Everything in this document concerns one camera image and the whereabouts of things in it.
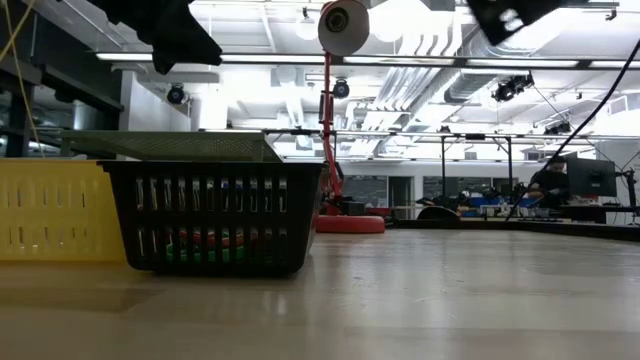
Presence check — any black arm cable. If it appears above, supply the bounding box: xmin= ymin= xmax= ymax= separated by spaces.
xmin=504 ymin=39 xmax=640 ymax=221

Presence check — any black background rig frame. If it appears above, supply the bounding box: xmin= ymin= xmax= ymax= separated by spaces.
xmin=438 ymin=132 xmax=515 ymax=211

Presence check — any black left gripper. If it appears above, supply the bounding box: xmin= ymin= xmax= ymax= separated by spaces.
xmin=87 ymin=0 xmax=224 ymax=76

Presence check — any dark domed object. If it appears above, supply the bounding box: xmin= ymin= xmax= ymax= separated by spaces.
xmin=417 ymin=205 xmax=461 ymax=221

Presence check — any yellow plastic basket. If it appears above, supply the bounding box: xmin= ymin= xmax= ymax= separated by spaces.
xmin=0 ymin=158 xmax=127 ymax=263

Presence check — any ceiling light strip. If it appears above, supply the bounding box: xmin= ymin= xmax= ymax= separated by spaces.
xmin=467 ymin=58 xmax=580 ymax=69
xmin=97 ymin=52 xmax=154 ymax=63
xmin=222 ymin=53 xmax=326 ymax=64

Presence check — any black plastic basket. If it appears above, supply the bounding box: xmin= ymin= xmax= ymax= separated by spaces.
xmin=97 ymin=160 xmax=326 ymax=277

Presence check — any black computer monitor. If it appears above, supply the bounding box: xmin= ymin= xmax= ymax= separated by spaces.
xmin=565 ymin=157 xmax=619 ymax=199

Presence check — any person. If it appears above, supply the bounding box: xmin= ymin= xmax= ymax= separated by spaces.
xmin=527 ymin=154 xmax=571 ymax=210

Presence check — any black ceiling spotlight cluster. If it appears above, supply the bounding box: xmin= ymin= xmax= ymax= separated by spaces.
xmin=491 ymin=72 xmax=535 ymax=104

